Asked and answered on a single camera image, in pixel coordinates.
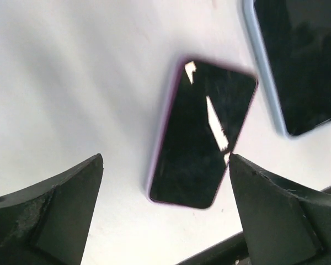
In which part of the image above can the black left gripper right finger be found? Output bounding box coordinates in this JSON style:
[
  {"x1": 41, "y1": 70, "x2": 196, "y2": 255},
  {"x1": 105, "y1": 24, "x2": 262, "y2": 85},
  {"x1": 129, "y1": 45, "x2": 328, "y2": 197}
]
[{"x1": 229, "y1": 154, "x2": 331, "y2": 264}]

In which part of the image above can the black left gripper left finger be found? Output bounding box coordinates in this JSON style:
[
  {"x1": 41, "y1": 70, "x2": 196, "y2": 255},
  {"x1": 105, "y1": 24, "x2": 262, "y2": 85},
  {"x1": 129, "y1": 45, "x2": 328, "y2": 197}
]
[{"x1": 0, "y1": 153, "x2": 103, "y2": 264}]

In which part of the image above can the lilac phone case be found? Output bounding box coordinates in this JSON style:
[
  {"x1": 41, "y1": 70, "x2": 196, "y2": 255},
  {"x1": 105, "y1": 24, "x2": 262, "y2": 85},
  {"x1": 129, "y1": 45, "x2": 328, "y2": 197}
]
[{"x1": 142, "y1": 55, "x2": 199, "y2": 199}]

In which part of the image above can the purple-edged black phone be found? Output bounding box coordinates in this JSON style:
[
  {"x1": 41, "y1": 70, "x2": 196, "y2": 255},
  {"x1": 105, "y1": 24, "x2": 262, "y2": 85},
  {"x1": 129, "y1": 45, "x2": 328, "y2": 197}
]
[{"x1": 150, "y1": 57, "x2": 258, "y2": 209}]

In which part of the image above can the blue-edged black phone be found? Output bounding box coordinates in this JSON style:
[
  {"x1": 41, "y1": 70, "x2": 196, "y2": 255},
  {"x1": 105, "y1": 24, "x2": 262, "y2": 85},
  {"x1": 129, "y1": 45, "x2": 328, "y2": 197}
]
[{"x1": 253, "y1": 0, "x2": 331, "y2": 136}]

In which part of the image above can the light blue phone case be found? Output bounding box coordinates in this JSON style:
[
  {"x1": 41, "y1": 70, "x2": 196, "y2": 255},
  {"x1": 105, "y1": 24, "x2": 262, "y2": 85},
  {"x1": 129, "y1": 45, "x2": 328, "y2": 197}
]
[{"x1": 241, "y1": 0, "x2": 331, "y2": 140}]

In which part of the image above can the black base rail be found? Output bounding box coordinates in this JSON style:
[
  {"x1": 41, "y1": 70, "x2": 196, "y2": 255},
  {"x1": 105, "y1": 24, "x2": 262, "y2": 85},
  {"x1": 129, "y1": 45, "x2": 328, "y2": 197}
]
[{"x1": 182, "y1": 181, "x2": 331, "y2": 264}]

